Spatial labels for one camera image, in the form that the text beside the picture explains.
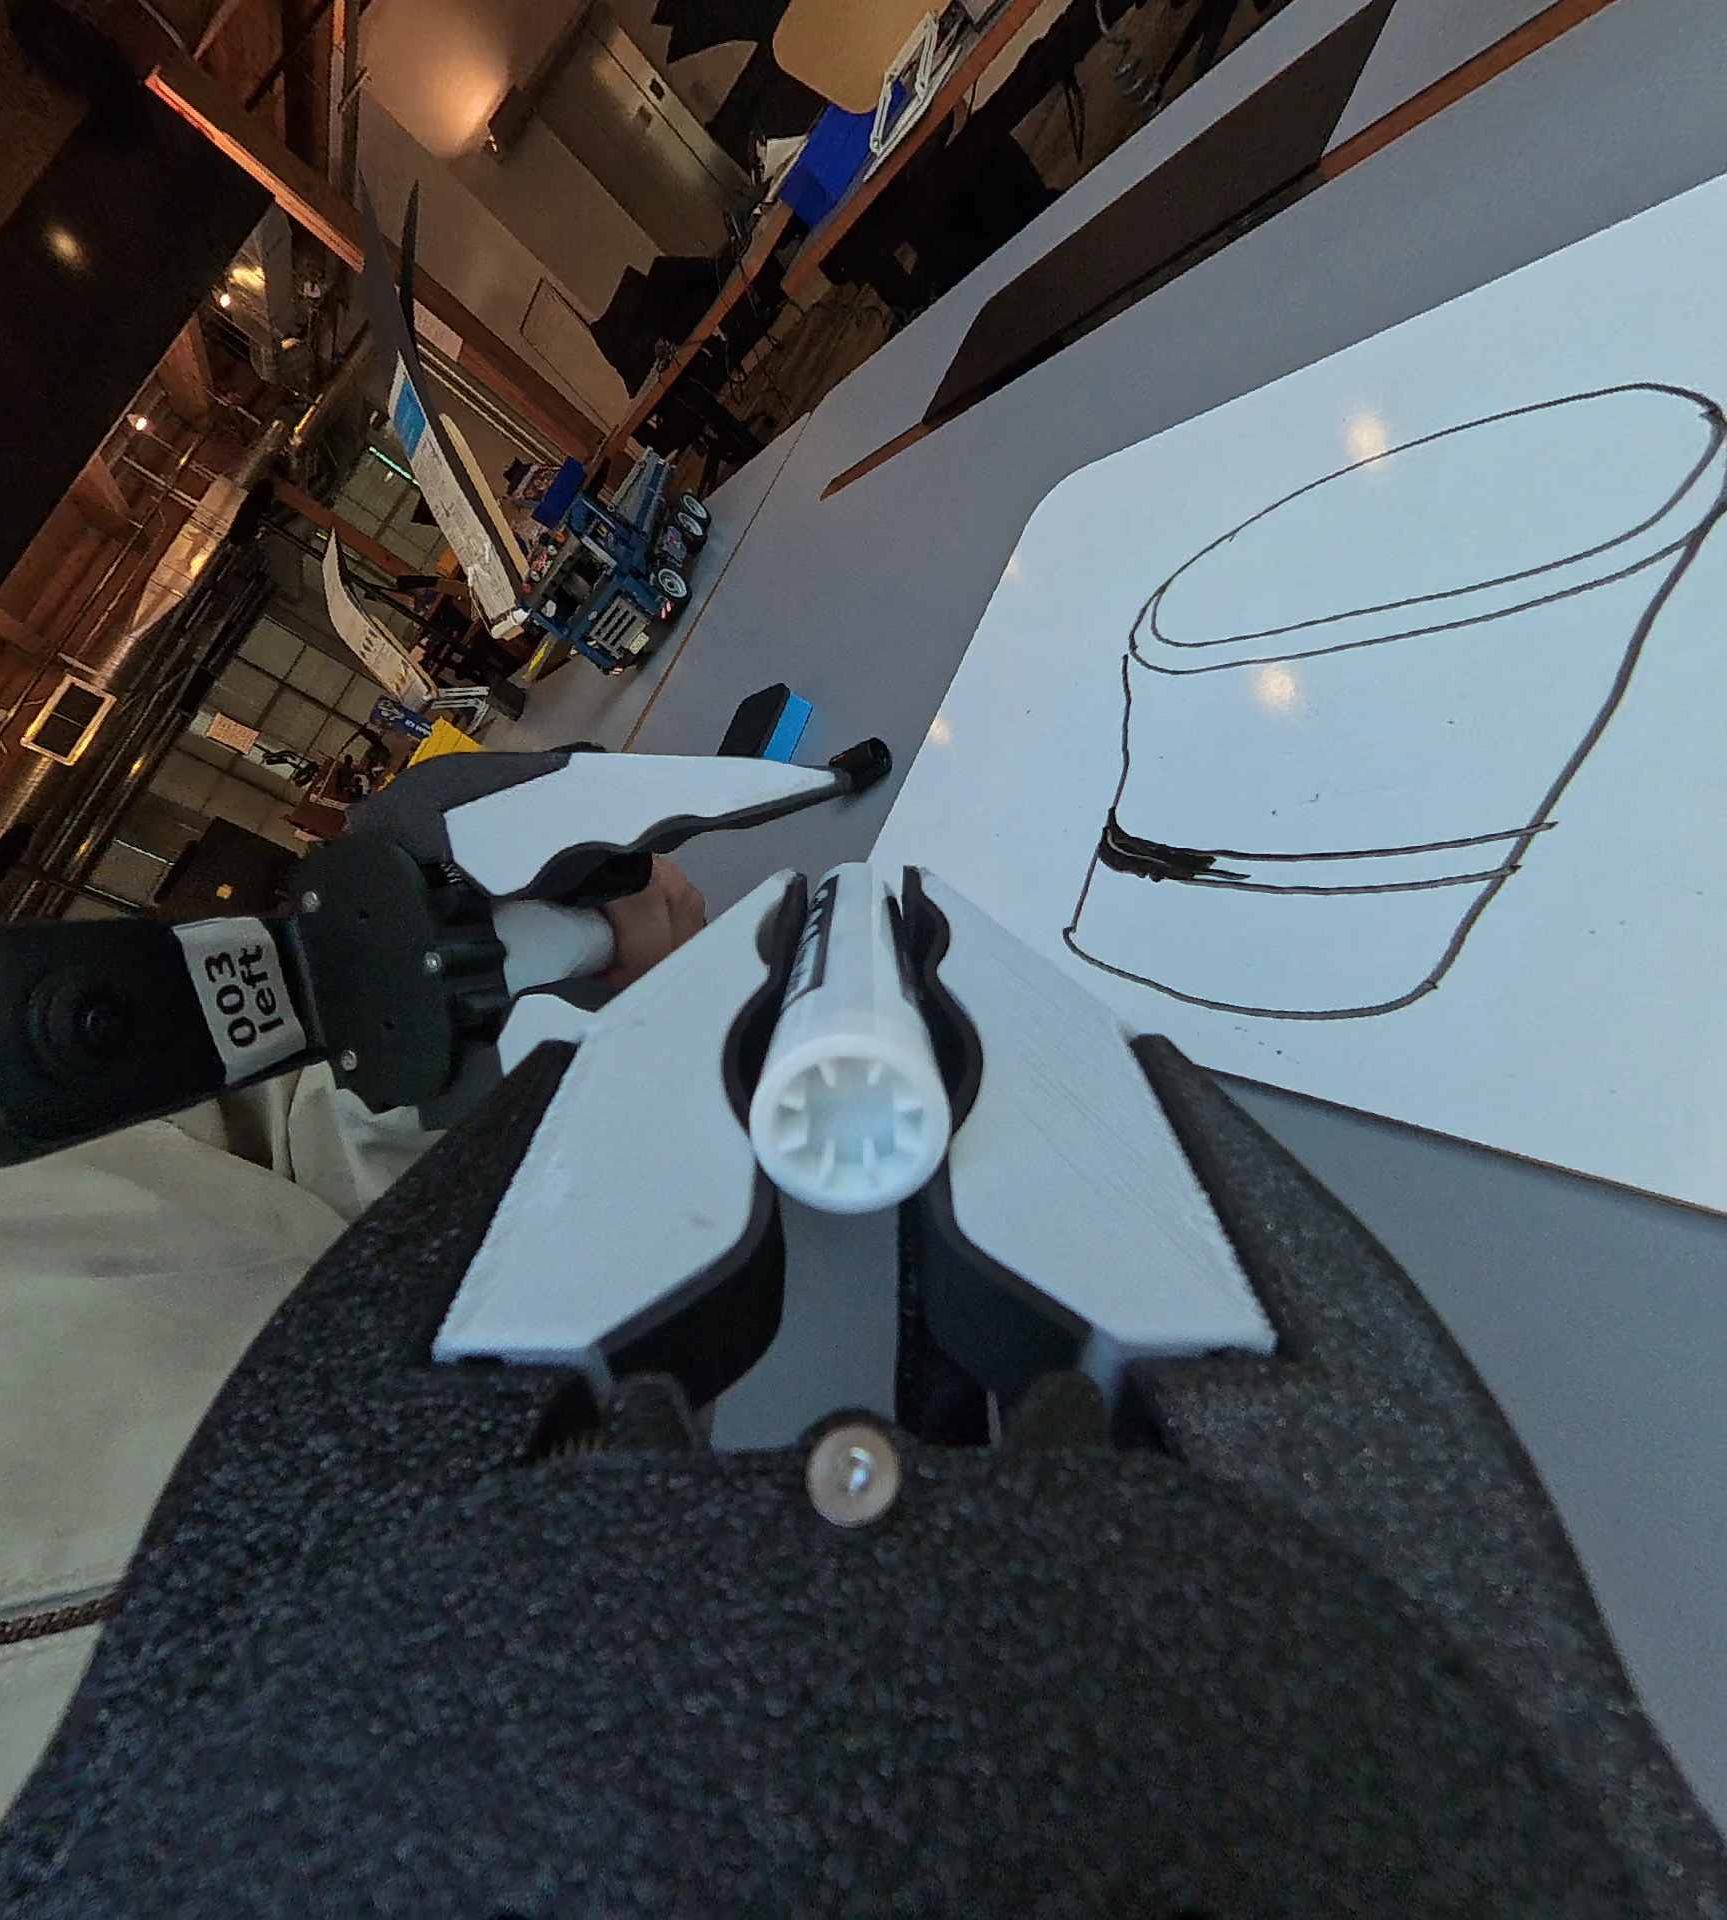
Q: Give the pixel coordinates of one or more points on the tan rounded board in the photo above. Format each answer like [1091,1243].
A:
[847,45]

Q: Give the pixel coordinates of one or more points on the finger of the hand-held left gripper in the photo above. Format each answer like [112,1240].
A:
[623,803]

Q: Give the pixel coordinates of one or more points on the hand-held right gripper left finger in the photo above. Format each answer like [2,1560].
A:
[607,1185]

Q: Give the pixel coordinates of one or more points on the blue toy truck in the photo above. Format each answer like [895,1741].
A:
[607,585]

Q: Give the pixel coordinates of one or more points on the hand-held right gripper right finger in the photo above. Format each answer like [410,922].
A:
[1103,1201]

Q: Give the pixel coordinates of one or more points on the blue storage bin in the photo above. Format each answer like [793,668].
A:
[839,159]

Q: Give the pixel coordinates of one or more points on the white dry erase marker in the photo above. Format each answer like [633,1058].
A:
[847,1118]

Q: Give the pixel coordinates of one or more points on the blue black whiteboard eraser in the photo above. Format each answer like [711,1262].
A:
[765,722]

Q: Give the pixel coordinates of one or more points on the person's beige jacket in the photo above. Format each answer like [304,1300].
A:
[82,1425]

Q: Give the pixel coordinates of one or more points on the white whiteboard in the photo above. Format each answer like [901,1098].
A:
[1553,975]

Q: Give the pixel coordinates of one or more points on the black marker cap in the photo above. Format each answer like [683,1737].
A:
[863,759]

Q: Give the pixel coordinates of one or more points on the yellow bin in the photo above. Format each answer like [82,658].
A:
[446,734]

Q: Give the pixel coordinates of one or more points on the white curved sign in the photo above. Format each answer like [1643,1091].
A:
[352,631]

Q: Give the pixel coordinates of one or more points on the white air vent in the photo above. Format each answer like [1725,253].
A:
[64,721]

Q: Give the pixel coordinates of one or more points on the person's left hand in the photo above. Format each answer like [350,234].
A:
[653,922]

